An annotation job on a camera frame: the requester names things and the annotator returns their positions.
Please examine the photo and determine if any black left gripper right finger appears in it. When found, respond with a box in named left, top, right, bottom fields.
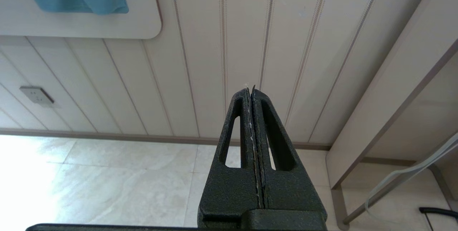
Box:
left=252, top=86, right=328, bottom=224

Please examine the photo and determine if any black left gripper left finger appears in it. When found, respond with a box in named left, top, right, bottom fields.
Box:
left=198, top=88, right=264, bottom=224

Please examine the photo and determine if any beige wooden shelf nightstand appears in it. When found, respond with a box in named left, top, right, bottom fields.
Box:
left=326, top=0, right=458, bottom=231

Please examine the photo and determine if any grey power strip cable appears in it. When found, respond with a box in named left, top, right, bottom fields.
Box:
left=364, top=133, right=458, bottom=221

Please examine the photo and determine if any grey wall socket plate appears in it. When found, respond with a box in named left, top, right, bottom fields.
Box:
left=19, top=86, right=55, bottom=105

